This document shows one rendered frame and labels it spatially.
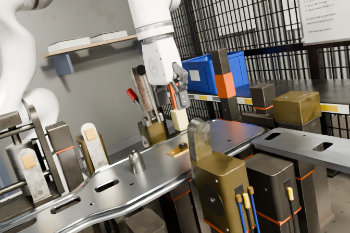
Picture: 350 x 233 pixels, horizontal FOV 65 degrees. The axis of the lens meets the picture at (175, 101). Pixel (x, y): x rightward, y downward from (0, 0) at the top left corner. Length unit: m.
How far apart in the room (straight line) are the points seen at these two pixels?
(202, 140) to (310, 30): 0.63
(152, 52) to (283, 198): 0.40
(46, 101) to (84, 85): 2.60
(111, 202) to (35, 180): 0.23
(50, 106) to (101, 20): 2.87
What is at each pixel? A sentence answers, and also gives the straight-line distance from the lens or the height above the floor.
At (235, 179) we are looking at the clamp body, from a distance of 0.47.
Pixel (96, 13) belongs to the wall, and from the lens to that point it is 3.86.
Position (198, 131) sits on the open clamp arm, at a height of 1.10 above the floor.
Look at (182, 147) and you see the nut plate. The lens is 0.69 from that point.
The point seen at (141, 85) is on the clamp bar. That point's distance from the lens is 0.79.
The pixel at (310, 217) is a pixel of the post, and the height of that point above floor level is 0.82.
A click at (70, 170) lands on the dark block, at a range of 0.80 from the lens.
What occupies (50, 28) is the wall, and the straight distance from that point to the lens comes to 3.63.
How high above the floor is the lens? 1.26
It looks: 12 degrees down
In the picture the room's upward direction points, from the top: 14 degrees counter-clockwise
